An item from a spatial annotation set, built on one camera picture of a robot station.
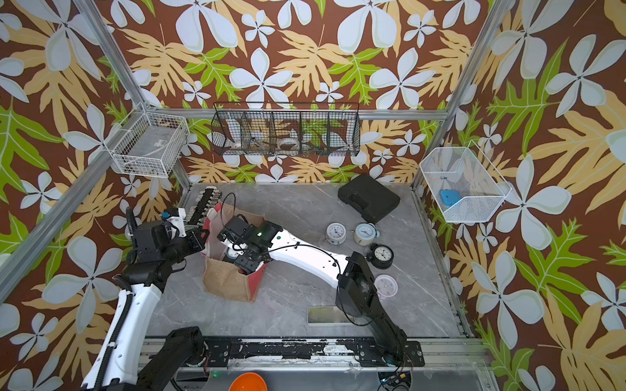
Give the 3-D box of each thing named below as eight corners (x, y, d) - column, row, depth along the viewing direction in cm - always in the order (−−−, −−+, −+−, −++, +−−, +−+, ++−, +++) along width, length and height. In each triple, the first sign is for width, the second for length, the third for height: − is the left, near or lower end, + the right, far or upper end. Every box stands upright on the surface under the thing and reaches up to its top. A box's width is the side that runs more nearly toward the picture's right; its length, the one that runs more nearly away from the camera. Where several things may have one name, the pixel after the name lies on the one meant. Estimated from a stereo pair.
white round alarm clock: (326, 244, 100) (327, 239, 97) (326, 227, 106) (326, 222, 103) (345, 244, 100) (347, 239, 97) (344, 227, 106) (345, 222, 103)
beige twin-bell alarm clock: (358, 247, 99) (359, 242, 96) (349, 231, 104) (351, 225, 101) (380, 241, 101) (382, 236, 98) (370, 225, 106) (372, 220, 103)
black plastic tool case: (372, 226, 107) (375, 218, 102) (336, 197, 118) (338, 189, 113) (398, 204, 115) (402, 196, 110) (362, 179, 126) (364, 171, 121)
